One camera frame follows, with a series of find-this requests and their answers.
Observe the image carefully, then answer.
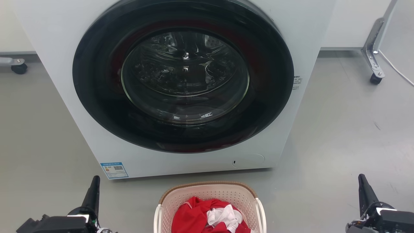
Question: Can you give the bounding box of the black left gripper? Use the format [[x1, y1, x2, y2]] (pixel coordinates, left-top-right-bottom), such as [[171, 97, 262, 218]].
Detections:
[[40, 175, 101, 233]]

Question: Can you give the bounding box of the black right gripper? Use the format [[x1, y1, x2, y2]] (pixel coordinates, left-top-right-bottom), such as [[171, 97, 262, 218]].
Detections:
[[358, 174, 414, 233]]

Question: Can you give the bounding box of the beige perforated laundry basket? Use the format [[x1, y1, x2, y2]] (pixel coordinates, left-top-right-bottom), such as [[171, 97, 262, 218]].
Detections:
[[154, 181, 267, 233]]

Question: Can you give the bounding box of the blue energy label sticker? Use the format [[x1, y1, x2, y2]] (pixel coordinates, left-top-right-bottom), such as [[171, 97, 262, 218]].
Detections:
[[100, 162, 129, 179]]

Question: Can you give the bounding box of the black round washer door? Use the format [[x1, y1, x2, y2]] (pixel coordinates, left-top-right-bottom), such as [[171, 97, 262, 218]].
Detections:
[[72, 0, 295, 154]]

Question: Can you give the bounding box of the red garment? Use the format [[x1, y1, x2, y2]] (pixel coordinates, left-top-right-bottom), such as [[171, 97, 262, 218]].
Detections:
[[171, 196, 252, 233]]

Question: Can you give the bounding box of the white drain filter cover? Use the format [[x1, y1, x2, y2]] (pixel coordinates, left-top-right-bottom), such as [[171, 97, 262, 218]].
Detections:
[[232, 154, 266, 169]]

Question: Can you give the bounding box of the white garment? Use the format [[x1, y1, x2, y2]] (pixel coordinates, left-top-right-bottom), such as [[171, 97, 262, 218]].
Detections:
[[207, 205, 244, 233]]

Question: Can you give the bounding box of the white front-load washing machine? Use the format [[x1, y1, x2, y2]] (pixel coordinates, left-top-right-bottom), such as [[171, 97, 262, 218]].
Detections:
[[13, 0, 337, 180]]

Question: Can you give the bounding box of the white power cable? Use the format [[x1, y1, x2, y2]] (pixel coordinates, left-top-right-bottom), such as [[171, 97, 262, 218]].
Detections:
[[378, 50, 414, 87]]

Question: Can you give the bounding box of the tall grey metal frame leg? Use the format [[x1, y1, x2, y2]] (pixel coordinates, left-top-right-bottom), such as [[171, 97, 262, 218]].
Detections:
[[361, 0, 398, 78]]

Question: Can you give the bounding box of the short grey caster bracket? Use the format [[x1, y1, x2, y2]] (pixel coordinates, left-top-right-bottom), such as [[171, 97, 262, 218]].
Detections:
[[0, 57, 26, 67]]

